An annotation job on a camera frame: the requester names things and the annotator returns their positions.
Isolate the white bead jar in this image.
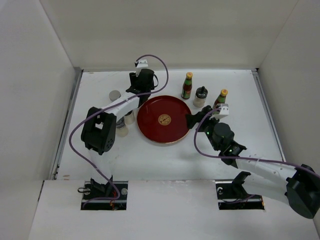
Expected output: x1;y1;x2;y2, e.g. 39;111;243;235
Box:
108;90;122;102

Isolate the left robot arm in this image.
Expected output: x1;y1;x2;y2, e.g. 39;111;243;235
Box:
78;68;157;200

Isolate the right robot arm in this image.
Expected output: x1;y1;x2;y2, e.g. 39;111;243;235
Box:
185;103;320;219

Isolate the far black-lid seasoning jar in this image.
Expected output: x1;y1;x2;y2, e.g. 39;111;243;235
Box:
193;86;208;108

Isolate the red round tray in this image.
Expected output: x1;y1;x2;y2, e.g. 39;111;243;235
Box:
136;95;191;144

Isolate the left green-label sauce bottle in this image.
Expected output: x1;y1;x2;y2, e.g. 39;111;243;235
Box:
181;72;193;100

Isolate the green-label sauce bottle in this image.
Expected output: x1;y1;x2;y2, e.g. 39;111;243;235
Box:
181;72;193;100
212;89;228;109

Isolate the right green-label sauce bottle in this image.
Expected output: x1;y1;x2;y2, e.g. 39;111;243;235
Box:
212;89;228;109

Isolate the small black-capped powder bottle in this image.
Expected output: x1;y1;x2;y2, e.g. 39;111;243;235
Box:
124;111;135;125

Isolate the black-top grinder bottle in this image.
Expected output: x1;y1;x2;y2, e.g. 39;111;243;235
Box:
116;118;129;137

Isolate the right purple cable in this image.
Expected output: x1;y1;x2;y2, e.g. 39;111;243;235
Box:
193;106;320;173

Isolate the purple cable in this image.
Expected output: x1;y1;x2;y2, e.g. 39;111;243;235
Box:
193;106;320;173
68;54;169;210

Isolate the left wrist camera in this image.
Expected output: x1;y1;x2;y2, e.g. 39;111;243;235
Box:
134;58;149;69

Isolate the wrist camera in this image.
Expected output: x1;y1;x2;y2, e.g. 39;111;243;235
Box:
210;103;229;120
134;58;149;69

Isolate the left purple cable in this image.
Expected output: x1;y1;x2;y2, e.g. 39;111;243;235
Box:
68;54;169;210

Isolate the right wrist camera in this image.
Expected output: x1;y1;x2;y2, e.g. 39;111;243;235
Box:
210;103;229;120

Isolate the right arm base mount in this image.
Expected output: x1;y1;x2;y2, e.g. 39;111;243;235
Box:
215;180;265;211

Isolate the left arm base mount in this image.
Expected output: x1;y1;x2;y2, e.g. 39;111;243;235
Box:
77;179;129;211

